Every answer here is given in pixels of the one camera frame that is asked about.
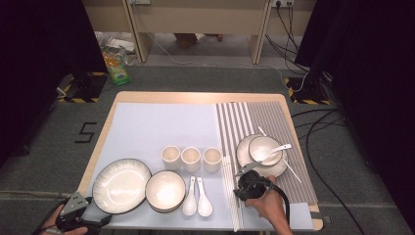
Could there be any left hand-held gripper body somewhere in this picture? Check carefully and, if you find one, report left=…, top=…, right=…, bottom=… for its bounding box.
left=55, top=190, right=99, bottom=234

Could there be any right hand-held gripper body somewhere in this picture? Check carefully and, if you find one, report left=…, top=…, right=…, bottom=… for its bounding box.
left=234, top=162, right=276, bottom=201

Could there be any bundle of white chopsticks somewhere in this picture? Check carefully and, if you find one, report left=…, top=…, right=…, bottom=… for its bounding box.
left=222, top=155, right=245, bottom=233

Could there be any white plate black rim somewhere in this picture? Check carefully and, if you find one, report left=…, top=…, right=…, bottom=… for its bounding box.
left=92, top=158, right=153, bottom=215
left=236, top=133, right=290, bottom=178

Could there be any white ceramic spoon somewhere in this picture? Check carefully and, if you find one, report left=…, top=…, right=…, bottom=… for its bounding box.
left=196, top=176, right=213, bottom=217
left=255, top=143, right=294, bottom=165
left=181, top=175, right=198, bottom=216

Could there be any single white chopstick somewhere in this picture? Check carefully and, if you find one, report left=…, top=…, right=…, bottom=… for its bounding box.
left=257, top=125, right=303, bottom=184

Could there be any white bowl black rim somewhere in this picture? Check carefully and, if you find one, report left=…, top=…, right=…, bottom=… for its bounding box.
left=149, top=202, right=184, bottom=213
left=145, top=169, right=187, bottom=210
left=248, top=135, right=284, bottom=167

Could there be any person's right hand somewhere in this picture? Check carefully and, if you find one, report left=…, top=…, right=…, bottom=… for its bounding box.
left=244, top=175, right=286, bottom=226

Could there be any person's left hand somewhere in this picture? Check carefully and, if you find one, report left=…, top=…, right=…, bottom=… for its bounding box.
left=40, top=204, right=90, bottom=235

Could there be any white ceramic cup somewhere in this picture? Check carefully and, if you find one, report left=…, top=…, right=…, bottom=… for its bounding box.
left=161, top=145, right=182, bottom=169
left=202, top=147, right=223, bottom=173
left=180, top=146, right=202, bottom=173

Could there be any grey white striped placemat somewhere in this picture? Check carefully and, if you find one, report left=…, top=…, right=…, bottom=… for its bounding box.
left=213, top=101, right=319, bottom=209

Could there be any grey tape piece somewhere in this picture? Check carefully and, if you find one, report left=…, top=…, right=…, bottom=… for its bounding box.
left=309, top=211, right=331, bottom=224

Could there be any light blue paper sheet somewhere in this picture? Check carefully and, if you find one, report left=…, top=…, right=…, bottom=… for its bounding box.
left=79, top=102, right=315, bottom=232

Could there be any black stand base striped tape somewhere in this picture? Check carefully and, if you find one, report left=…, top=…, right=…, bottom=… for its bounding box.
left=56, top=70, right=109, bottom=104
left=283, top=72, right=333, bottom=106

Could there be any green orange snack bag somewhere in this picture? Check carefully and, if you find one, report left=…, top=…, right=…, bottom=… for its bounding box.
left=102, top=45, right=133, bottom=87

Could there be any black curtain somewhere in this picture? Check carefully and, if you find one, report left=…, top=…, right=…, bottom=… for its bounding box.
left=294, top=0, right=415, bottom=229
left=0, top=0, right=110, bottom=167

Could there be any brown cardboard box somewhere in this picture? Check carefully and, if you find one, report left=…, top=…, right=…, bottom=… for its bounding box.
left=173, top=32, right=206, bottom=49

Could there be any clear plastic bags pile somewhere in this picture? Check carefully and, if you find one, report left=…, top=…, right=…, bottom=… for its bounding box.
left=94, top=30, right=136, bottom=55

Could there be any beige wooden desk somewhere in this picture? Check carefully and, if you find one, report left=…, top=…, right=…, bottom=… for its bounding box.
left=81, top=0, right=318, bottom=66

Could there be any white power socket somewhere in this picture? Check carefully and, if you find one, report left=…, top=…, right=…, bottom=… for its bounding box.
left=269, top=0, right=296, bottom=8

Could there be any right hand-held gripper black cable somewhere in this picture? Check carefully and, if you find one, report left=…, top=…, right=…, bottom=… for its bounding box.
left=257, top=180, right=292, bottom=228

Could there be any hand-held gripper black cable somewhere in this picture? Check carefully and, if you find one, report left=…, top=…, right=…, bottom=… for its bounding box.
left=257, top=180, right=292, bottom=228
left=30, top=197, right=71, bottom=235

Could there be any left hand-held gripper black cable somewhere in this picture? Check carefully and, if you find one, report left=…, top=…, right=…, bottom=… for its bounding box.
left=30, top=197, right=71, bottom=235

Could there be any black floor cable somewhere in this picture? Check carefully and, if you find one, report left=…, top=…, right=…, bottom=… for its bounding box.
left=295, top=117, right=346, bottom=140
left=305, top=108, right=366, bottom=235

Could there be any black power cable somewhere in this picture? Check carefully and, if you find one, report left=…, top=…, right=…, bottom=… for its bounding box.
left=264, top=33, right=309, bottom=73
left=275, top=0, right=311, bottom=73

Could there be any white floor cable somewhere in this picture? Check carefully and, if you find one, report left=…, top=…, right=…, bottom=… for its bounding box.
left=148, top=32, right=309, bottom=92

